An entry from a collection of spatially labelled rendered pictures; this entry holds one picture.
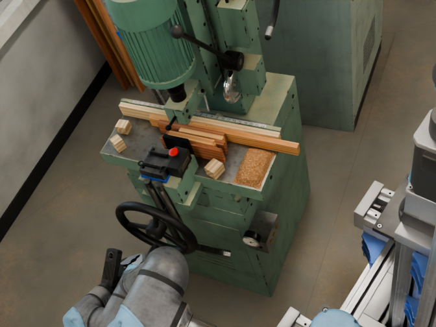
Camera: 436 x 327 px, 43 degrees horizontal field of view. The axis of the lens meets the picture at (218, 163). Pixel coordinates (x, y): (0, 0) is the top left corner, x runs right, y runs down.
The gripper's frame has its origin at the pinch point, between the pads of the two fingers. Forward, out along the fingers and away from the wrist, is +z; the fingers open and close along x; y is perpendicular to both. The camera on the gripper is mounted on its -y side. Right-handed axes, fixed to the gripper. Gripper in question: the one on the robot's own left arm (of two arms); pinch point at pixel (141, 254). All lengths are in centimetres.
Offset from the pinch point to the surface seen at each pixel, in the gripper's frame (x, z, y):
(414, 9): 41, 229, -40
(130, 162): -9.6, 12.1, -27.1
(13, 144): -123, 58, 5
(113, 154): -16.2, 11.8, -29.1
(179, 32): 26, -6, -77
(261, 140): 33, 25, -37
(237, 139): 25, 25, -36
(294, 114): 26, 71, -28
